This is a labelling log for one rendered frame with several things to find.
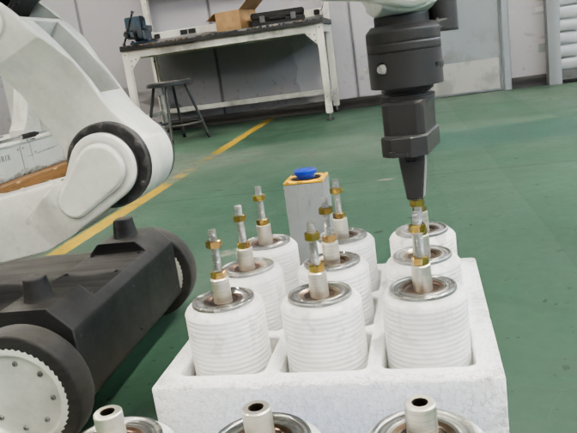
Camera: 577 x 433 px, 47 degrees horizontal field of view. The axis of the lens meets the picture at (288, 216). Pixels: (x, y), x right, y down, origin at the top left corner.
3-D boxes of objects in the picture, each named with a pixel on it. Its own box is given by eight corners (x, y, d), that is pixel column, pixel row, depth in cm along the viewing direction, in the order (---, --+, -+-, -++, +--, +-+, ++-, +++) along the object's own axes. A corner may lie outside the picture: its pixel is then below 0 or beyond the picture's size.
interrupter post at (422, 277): (426, 296, 73) (423, 268, 73) (408, 293, 75) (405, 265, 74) (438, 289, 75) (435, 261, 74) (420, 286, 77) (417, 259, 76)
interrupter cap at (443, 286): (434, 308, 70) (433, 302, 70) (375, 297, 75) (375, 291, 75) (470, 284, 75) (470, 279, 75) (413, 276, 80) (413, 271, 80)
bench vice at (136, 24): (139, 46, 538) (134, 15, 532) (160, 43, 535) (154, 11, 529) (119, 46, 499) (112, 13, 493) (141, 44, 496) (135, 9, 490)
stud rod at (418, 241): (422, 279, 74) (415, 214, 72) (415, 277, 75) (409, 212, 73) (428, 277, 75) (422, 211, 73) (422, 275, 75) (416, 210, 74)
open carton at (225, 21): (225, 34, 565) (220, 7, 560) (266, 27, 549) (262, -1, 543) (207, 35, 539) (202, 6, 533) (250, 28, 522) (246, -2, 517)
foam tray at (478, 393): (177, 522, 80) (150, 387, 76) (253, 368, 117) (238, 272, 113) (515, 527, 72) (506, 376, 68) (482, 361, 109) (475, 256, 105)
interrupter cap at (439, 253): (446, 246, 90) (446, 241, 89) (457, 264, 82) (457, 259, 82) (390, 253, 90) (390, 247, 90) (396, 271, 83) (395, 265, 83)
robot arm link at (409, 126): (441, 155, 75) (433, 48, 73) (360, 161, 79) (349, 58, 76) (457, 137, 87) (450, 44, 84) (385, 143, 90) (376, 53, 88)
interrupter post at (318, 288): (318, 302, 76) (314, 275, 75) (306, 298, 78) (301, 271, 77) (334, 296, 77) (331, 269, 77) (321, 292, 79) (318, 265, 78)
